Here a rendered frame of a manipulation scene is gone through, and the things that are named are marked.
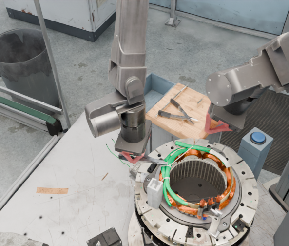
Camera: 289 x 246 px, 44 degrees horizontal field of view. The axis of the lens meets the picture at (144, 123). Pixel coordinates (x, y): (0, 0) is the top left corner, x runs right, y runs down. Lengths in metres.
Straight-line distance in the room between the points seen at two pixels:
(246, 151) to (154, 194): 0.43
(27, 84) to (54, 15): 1.14
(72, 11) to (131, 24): 2.56
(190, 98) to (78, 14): 2.15
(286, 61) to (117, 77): 0.31
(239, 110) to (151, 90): 0.71
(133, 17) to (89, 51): 2.53
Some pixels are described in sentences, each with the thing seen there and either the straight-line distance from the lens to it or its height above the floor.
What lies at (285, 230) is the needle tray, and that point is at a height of 0.91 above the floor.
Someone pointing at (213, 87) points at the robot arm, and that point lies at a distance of 0.59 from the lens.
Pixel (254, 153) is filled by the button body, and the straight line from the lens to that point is 1.17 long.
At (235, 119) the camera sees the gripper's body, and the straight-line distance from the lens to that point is 0.69.
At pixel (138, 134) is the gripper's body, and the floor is 1.29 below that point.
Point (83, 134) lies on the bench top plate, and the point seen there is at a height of 0.78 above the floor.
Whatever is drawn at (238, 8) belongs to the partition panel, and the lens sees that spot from 3.22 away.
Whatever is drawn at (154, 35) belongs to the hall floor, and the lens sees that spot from 3.35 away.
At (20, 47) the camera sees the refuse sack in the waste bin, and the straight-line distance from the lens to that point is 2.65.
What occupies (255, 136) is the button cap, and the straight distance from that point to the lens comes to 1.16.
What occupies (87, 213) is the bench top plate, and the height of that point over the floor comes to 0.78.
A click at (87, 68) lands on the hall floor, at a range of 3.04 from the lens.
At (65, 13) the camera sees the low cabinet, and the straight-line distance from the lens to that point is 3.31.
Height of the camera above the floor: 1.91
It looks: 48 degrees down
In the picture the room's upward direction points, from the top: 1 degrees counter-clockwise
